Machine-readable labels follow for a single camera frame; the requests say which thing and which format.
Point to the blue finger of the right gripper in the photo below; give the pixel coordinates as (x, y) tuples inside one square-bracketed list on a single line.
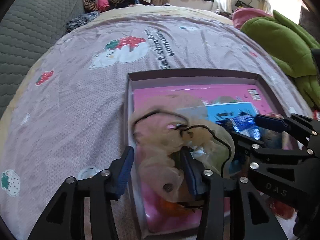
[(304, 129), (244, 144)]

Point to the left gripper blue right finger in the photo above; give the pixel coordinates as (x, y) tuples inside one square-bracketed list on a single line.
[(250, 217)]

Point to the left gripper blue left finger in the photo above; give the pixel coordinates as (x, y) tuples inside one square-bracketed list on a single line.
[(63, 217)]

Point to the blue snack packet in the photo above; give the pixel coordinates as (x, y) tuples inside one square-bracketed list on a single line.
[(243, 124)]

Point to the red white snack bag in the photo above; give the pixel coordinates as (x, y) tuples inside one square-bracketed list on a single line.
[(280, 209)]

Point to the pink shallow box tray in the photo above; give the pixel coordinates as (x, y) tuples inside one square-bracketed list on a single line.
[(226, 94)]

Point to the green plush blanket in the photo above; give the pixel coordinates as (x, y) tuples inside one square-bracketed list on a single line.
[(290, 46)]

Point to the lilac strawberry bear bedsheet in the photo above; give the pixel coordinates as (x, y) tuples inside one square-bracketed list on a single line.
[(67, 114)]

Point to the pink pillow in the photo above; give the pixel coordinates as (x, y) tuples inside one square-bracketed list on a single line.
[(242, 15)]

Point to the black power strip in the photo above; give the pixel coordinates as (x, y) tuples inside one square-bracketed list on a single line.
[(241, 4)]

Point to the dark patterned cloth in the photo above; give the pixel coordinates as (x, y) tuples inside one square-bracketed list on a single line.
[(81, 20)]

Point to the grey quilted headboard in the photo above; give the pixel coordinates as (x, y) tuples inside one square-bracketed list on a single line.
[(28, 30)]

